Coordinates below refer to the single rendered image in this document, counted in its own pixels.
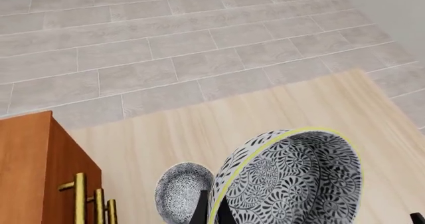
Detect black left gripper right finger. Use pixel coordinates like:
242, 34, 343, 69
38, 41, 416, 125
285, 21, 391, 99
216, 196, 238, 224

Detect brass drawer handle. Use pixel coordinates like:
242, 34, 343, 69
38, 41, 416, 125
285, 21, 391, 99
58, 172, 87, 224
86, 188, 106, 224
106, 199, 118, 224

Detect patterned black and white bowl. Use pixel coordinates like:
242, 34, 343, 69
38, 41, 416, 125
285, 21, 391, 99
154, 162, 216, 224

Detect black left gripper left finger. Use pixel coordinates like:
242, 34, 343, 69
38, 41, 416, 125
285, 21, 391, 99
190, 190, 209, 224

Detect wooden cabinet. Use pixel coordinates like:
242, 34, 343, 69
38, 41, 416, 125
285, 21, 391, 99
0, 110, 102, 224

